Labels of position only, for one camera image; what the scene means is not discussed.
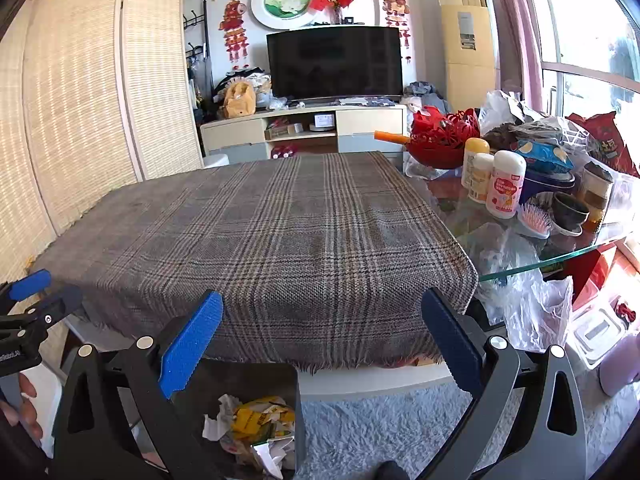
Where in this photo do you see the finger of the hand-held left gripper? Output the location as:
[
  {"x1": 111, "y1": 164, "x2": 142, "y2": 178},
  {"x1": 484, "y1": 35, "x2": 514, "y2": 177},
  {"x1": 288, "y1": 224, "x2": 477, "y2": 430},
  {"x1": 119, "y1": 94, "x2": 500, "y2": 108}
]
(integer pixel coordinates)
[
  {"x1": 0, "y1": 284, "x2": 84, "y2": 341},
  {"x1": 0, "y1": 268, "x2": 52, "y2": 311}
]

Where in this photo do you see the blue chip bag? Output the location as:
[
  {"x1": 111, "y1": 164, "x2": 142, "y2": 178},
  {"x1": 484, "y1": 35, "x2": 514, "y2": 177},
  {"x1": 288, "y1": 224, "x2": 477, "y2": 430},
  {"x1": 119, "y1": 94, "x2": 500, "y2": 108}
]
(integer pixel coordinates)
[{"x1": 515, "y1": 139, "x2": 576, "y2": 176}]

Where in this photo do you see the small white bottle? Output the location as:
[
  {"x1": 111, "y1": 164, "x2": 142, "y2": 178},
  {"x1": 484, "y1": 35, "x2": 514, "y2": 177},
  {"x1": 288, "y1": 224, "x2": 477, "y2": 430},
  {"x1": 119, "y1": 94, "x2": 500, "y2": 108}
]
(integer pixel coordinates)
[{"x1": 467, "y1": 152, "x2": 496, "y2": 204}]

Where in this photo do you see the lavender plastic container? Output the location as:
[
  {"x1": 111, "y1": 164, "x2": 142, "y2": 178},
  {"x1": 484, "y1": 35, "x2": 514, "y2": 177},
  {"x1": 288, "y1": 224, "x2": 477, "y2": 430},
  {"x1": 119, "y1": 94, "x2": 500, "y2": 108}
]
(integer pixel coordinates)
[{"x1": 597, "y1": 332, "x2": 640, "y2": 398}]

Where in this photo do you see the woven folding screen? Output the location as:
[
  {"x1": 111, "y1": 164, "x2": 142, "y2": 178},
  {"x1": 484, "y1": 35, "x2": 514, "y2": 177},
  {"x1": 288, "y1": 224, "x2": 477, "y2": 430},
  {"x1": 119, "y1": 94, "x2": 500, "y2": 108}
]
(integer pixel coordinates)
[{"x1": 0, "y1": 0, "x2": 206, "y2": 281}]

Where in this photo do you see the round white wall plate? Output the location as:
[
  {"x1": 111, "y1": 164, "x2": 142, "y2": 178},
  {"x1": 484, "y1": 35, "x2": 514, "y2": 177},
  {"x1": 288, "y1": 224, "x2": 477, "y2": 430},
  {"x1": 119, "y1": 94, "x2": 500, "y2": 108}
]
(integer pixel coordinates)
[{"x1": 250, "y1": 0, "x2": 321, "y2": 30}]

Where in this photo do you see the black television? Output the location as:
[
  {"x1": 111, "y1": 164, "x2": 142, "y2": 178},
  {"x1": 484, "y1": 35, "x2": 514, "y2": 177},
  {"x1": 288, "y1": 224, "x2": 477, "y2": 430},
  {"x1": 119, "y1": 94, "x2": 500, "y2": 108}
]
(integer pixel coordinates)
[{"x1": 266, "y1": 25, "x2": 403, "y2": 103}]

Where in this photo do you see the clear plastic bag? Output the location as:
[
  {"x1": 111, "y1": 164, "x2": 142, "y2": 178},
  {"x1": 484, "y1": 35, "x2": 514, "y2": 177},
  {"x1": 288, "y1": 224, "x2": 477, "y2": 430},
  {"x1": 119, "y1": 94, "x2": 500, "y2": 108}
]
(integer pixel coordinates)
[{"x1": 470, "y1": 222, "x2": 575, "y2": 353}]

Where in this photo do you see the white plastic bag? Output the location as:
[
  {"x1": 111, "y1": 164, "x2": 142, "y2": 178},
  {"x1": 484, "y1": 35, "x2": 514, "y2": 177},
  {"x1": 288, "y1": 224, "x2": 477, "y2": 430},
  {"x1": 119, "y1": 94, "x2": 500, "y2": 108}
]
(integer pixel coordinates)
[{"x1": 477, "y1": 89, "x2": 526, "y2": 136}]

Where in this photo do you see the red openwork basket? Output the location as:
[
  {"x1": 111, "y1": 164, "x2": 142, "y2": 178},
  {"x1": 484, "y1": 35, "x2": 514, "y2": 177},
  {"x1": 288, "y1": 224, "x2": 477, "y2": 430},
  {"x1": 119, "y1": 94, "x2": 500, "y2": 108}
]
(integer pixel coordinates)
[{"x1": 406, "y1": 106, "x2": 481, "y2": 170}]

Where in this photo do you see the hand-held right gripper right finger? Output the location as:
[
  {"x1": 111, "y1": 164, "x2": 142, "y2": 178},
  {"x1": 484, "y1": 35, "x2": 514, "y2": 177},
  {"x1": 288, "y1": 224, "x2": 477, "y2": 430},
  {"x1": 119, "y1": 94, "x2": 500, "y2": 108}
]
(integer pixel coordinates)
[{"x1": 421, "y1": 287, "x2": 587, "y2": 480}]

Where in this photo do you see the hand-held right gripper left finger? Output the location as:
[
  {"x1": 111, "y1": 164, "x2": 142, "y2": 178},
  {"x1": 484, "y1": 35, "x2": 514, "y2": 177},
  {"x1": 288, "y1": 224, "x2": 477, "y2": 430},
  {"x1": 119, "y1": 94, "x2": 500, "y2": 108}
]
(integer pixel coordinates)
[{"x1": 51, "y1": 290, "x2": 224, "y2": 480}]

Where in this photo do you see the black trash bin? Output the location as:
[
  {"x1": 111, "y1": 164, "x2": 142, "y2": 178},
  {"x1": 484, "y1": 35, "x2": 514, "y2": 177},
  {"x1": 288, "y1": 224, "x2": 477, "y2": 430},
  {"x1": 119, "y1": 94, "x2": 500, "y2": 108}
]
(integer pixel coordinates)
[{"x1": 170, "y1": 357, "x2": 304, "y2": 480}]

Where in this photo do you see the pink curtain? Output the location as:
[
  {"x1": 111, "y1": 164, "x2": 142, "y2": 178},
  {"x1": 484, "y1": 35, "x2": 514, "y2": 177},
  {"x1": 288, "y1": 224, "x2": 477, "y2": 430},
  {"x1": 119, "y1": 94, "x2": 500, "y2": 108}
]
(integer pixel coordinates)
[{"x1": 487, "y1": 0, "x2": 543, "y2": 113}]

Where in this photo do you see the white storage box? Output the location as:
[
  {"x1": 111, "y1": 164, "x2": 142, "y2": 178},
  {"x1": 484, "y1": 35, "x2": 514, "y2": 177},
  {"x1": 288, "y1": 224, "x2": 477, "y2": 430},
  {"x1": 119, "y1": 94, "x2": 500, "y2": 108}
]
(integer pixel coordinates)
[{"x1": 570, "y1": 305, "x2": 628, "y2": 366}]

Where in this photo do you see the beige standing air conditioner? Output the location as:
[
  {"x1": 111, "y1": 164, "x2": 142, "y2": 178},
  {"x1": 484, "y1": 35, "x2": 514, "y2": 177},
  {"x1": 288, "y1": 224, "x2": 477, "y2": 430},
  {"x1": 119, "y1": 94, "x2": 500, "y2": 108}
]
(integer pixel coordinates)
[{"x1": 432, "y1": 0, "x2": 501, "y2": 111}]

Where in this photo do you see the yellow paper bag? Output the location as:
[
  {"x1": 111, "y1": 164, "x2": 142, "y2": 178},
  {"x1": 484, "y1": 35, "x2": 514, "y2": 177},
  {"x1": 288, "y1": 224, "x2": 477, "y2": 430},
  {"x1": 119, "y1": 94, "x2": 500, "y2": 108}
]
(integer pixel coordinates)
[{"x1": 231, "y1": 396, "x2": 297, "y2": 443}]

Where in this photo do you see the tan animal hanging ornament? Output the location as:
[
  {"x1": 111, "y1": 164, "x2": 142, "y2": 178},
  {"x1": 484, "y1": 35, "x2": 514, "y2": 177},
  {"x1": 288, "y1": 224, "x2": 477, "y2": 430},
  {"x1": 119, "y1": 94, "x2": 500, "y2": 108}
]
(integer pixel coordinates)
[{"x1": 377, "y1": 0, "x2": 413, "y2": 63}]

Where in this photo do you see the yellow capped white bottle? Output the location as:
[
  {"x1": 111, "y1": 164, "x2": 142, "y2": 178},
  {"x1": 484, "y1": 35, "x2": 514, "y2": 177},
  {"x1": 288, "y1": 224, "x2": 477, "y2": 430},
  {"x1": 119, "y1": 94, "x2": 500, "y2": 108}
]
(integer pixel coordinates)
[{"x1": 461, "y1": 137, "x2": 491, "y2": 188}]

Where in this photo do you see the torn white paper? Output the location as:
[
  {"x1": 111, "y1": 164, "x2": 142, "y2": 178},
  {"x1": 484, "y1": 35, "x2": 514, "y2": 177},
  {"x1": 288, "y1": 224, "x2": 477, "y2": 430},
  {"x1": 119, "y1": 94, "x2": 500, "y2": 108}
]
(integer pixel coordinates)
[{"x1": 250, "y1": 437, "x2": 296, "y2": 477}]

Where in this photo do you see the pink label white bottle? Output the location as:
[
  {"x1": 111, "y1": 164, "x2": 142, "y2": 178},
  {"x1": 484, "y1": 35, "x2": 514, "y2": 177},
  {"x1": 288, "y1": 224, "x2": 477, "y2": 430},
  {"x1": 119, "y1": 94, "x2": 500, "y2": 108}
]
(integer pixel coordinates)
[{"x1": 485, "y1": 150, "x2": 527, "y2": 219}]

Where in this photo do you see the brown paper cup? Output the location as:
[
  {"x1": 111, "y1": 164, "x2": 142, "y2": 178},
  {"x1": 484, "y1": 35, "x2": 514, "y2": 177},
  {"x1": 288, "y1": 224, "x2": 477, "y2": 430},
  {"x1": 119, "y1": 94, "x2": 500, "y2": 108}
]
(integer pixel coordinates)
[{"x1": 580, "y1": 162, "x2": 615, "y2": 233}]

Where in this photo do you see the person's left hand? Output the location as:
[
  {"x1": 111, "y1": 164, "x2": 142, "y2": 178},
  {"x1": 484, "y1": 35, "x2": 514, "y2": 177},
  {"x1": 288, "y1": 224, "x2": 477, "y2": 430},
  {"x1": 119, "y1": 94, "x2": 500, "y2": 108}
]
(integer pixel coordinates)
[{"x1": 0, "y1": 374, "x2": 45, "y2": 447}]

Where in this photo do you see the pink hair brush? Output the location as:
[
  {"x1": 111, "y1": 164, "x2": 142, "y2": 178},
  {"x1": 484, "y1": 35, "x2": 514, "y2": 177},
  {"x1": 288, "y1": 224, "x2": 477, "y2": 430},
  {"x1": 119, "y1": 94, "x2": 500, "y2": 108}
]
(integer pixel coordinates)
[{"x1": 516, "y1": 202, "x2": 552, "y2": 239}]

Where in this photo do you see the window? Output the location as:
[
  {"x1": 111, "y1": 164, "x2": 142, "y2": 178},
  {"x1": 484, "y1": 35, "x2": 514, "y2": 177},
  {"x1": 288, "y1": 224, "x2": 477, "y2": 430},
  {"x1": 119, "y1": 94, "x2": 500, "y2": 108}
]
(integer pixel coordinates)
[{"x1": 520, "y1": 0, "x2": 640, "y2": 126}]

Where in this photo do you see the red snack bag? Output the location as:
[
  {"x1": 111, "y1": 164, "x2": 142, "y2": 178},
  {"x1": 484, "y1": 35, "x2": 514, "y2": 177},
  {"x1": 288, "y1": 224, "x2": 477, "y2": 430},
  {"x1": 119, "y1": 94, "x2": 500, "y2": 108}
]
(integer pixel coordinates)
[{"x1": 567, "y1": 111, "x2": 640, "y2": 178}]

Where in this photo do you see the black coat rack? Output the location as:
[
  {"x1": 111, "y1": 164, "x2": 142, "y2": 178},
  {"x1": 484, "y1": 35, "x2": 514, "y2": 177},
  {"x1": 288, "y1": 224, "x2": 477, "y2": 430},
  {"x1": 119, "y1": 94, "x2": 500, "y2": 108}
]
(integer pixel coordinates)
[{"x1": 182, "y1": 0, "x2": 211, "y2": 111}]

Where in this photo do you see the plaid tablecloth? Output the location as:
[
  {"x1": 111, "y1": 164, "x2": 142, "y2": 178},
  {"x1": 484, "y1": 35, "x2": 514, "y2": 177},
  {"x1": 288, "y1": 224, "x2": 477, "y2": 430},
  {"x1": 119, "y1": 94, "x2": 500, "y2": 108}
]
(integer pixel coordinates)
[{"x1": 30, "y1": 151, "x2": 479, "y2": 376}]

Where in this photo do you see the yellow plush bag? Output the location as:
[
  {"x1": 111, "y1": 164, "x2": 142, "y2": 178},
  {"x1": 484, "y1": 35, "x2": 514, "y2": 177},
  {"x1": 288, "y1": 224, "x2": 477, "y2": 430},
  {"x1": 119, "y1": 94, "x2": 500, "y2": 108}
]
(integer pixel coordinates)
[{"x1": 222, "y1": 81, "x2": 257, "y2": 120}]

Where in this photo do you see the red hanging ornament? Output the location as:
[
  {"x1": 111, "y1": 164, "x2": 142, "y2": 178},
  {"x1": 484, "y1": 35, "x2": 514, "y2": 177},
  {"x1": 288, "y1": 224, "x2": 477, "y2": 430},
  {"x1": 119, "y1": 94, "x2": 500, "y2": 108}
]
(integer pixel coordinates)
[{"x1": 218, "y1": 0, "x2": 251, "y2": 68}]

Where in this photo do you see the grey shaggy rug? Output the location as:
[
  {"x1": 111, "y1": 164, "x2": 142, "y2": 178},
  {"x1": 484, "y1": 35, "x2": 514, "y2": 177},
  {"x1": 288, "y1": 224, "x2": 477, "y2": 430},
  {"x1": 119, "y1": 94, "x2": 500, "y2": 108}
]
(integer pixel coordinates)
[{"x1": 297, "y1": 382, "x2": 616, "y2": 480}]

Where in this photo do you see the beige grey television cabinet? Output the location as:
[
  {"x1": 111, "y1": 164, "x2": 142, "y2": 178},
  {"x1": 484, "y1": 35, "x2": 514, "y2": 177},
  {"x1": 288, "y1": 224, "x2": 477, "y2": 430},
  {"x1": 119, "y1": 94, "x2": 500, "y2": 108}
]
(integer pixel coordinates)
[{"x1": 200, "y1": 102, "x2": 408, "y2": 166}]

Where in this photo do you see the small cardboard box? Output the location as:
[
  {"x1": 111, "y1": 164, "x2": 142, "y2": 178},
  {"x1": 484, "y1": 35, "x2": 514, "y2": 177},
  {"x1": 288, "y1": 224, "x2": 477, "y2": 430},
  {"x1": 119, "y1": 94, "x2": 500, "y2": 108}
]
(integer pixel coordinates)
[{"x1": 264, "y1": 122, "x2": 303, "y2": 141}]

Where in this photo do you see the dark blue bowl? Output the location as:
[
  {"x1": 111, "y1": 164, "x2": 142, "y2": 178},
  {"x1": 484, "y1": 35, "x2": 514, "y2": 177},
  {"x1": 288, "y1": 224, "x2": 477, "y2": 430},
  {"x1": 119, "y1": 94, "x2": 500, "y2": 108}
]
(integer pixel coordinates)
[{"x1": 525, "y1": 170, "x2": 576, "y2": 196}]

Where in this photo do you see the pile of clothes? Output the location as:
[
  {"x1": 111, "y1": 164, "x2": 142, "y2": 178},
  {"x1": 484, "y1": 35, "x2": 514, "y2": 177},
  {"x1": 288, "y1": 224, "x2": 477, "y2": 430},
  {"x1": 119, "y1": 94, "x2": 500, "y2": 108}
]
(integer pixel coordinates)
[{"x1": 402, "y1": 80, "x2": 451, "y2": 111}]

